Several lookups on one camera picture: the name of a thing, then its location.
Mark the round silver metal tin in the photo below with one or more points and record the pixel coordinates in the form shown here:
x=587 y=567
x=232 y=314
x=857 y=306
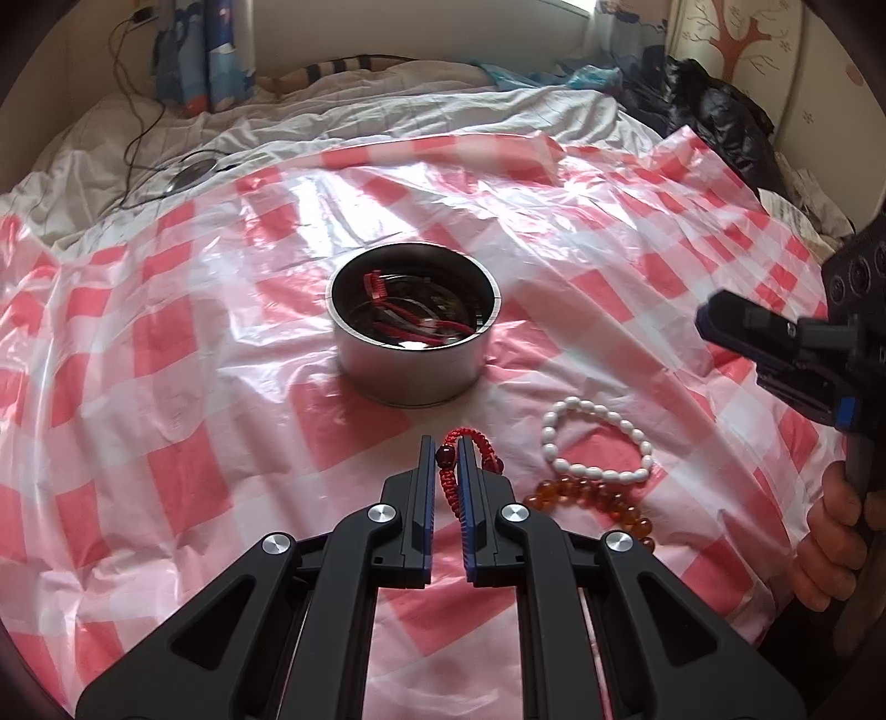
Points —
x=408 y=377

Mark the black jacket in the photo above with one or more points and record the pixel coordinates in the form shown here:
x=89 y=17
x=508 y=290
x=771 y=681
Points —
x=720 y=118

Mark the person's right hand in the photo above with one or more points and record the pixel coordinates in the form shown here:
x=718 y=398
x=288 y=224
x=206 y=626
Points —
x=830 y=540

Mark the crumpled paper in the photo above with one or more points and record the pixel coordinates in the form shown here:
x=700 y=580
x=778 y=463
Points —
x=810 y=201

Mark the red white checkered plastic sheet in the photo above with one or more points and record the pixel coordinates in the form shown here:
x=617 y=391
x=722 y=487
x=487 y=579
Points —
x=173 y=346

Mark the blue plastic bag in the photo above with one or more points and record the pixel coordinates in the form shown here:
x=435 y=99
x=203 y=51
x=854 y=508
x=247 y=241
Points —
x=588 y=75

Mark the pale pillow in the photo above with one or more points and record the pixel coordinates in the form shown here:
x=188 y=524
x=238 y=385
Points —
x=422 y=70

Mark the cartoon print curtain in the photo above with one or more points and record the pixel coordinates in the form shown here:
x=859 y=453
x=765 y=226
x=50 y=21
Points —
x=623 y=10
x=221 y=62

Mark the dark round gadget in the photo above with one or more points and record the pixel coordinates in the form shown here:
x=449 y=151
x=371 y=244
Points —
x=190 y=176

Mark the cream wardrobe with tree print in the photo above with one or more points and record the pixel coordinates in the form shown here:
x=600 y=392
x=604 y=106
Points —
x=817 y=104

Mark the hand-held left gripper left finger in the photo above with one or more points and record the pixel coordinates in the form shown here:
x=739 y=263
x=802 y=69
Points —
x=419 y=498

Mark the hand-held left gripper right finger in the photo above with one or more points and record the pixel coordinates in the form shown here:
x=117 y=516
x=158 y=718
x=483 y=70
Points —
x=474 y=512

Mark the black wall charger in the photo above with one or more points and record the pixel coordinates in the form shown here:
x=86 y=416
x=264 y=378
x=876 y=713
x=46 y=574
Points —
x=143 y=14

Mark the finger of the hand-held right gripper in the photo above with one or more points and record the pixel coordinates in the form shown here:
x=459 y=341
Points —
x=796 y=388
x=734 y=322

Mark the tan black striped bolster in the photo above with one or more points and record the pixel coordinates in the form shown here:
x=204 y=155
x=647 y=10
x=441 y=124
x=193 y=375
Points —
x=332 y=66

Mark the white striped duvet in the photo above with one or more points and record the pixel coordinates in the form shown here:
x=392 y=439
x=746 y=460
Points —
x=415 y=97

